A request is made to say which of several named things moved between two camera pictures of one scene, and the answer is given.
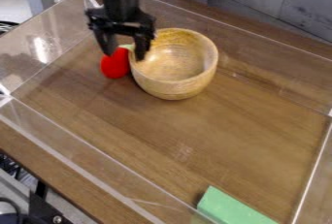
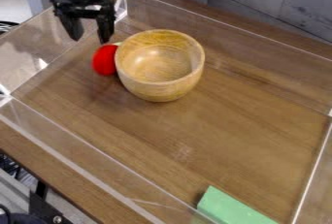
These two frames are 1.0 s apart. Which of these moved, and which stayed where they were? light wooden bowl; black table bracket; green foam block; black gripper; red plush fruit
Moved: black gripper; light wooden bowl; red plush fruit
Stayed: black table bracket; green foam block
